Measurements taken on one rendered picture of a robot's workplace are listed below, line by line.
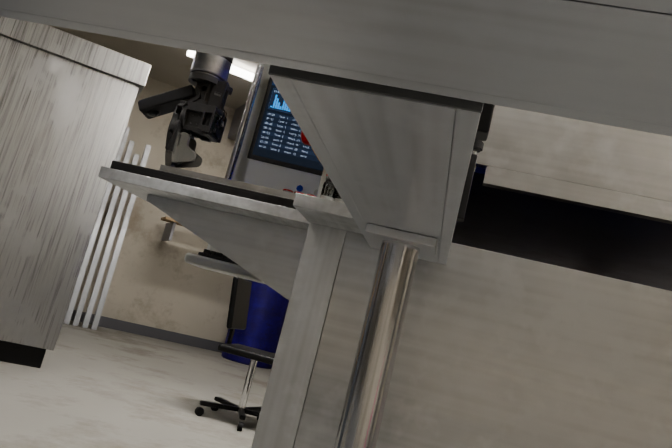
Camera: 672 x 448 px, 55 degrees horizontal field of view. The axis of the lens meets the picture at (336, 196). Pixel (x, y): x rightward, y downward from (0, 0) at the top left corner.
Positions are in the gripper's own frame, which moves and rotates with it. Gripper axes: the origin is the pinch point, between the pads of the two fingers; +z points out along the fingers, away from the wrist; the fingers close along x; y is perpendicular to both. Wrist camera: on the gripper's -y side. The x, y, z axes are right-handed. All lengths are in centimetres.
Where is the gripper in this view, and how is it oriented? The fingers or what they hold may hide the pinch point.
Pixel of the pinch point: (168, 171)
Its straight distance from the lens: 129.0
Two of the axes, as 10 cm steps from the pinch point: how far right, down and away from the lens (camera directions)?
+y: 9.6, 2.1, -1.9
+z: -2.5, 9.5, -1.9
